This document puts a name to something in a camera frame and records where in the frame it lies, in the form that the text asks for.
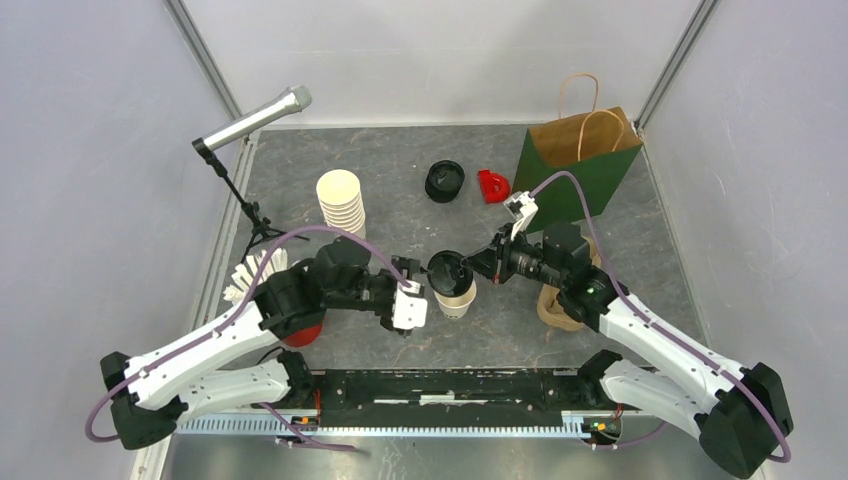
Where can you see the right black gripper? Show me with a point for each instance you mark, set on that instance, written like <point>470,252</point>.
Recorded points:
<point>494,262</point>

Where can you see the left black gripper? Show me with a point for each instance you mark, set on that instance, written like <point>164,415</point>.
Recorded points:
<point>406,267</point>

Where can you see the black coffee cup lid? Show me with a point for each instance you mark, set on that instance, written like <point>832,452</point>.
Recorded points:
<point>449,274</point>

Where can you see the white paper coffee cup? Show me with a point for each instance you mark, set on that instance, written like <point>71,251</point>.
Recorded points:
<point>457,307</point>

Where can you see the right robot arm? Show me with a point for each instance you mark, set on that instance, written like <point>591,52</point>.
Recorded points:
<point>739,415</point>

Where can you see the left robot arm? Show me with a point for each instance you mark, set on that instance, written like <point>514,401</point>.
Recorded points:
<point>152,394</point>

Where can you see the red plastic holder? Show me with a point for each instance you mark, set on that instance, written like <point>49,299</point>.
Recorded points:
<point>495,188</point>

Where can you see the brown cardboard cup carriers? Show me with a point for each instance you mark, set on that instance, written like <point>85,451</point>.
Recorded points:
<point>547,306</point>

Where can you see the stack of black lids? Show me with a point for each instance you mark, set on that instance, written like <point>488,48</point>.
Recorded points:
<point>444,181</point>

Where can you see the stack of white paper cups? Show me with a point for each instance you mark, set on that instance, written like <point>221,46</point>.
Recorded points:
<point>339,194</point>

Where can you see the red cup with straws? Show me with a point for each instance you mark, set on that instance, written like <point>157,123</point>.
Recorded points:
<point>243,275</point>

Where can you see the green paper bag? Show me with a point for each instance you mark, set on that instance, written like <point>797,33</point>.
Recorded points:
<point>597,148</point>

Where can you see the silver microphone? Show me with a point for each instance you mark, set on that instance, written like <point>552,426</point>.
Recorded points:
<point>291,101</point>

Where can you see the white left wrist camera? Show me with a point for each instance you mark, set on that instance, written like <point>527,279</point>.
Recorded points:
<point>410,307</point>

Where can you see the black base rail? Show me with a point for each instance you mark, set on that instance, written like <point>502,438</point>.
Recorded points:
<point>519,402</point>

